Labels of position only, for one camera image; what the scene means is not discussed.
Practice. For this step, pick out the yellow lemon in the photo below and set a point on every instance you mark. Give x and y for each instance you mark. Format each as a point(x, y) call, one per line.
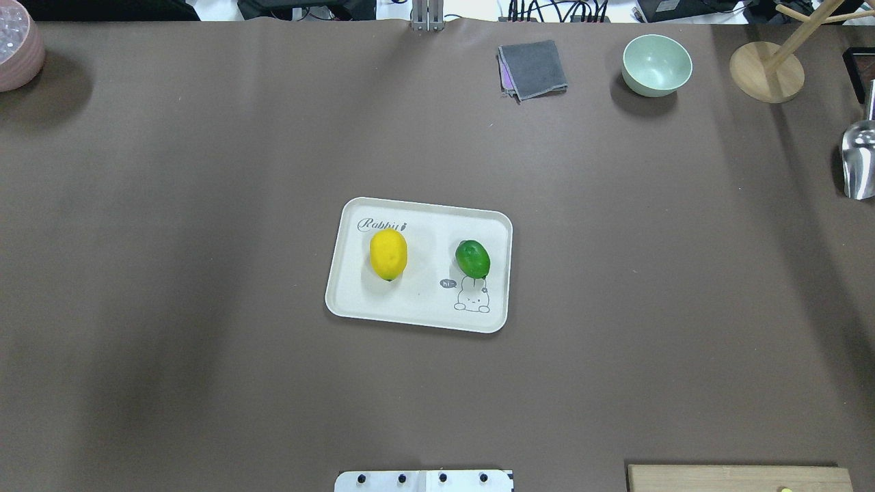
point(388, 254)

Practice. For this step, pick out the white rabbit print tray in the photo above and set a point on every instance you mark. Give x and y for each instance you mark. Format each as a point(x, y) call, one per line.
point(432, 291)

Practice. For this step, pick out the metal scoop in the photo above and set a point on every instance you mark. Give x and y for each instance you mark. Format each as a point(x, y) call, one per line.
point(857, 153)

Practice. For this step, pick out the grey folded cloth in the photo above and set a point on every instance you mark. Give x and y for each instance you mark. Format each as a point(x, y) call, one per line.
point(531, 70)

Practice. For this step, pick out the aluminium frame post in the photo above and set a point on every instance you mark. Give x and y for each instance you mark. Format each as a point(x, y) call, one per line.
point(427, 15)

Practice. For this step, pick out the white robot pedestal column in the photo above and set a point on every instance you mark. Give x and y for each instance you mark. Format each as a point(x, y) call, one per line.
point(474, 479)

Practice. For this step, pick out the mint green bowl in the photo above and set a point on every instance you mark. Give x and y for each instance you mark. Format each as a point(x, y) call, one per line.
point(654, 65)

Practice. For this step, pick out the wooden mug tree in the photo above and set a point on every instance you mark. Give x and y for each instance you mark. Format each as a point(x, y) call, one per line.
point(771, 73)

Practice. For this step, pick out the green lime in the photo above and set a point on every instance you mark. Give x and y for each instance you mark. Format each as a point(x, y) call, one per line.
point(473, 259)

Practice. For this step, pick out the pink bowl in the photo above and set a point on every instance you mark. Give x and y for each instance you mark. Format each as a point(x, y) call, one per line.
point(22, 48)

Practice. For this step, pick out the bamboo cutting board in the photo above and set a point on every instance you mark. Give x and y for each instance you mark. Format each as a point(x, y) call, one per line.
point(737, 478)

